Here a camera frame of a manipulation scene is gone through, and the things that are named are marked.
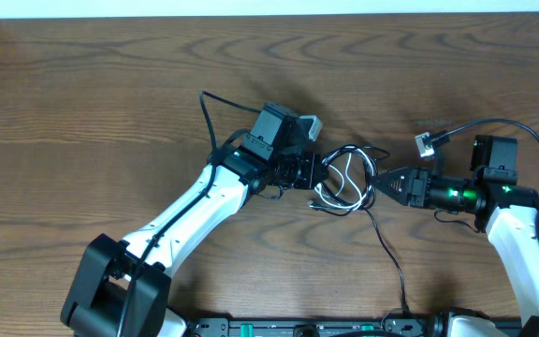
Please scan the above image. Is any white usb cable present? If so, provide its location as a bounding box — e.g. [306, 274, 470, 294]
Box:
[307, 152, 378, 212]

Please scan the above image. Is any black usb cable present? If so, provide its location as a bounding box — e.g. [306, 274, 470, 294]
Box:
[309, 143, 414, 319]

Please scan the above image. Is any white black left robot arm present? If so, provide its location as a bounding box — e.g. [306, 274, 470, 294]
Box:
[60, 144, 328, 336]

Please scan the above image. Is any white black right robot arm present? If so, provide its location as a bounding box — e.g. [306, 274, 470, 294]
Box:
[371, 167, 539, 336]

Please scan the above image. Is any black left camera cable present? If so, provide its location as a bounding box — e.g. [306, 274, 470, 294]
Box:
[115, 90, 261, 337]

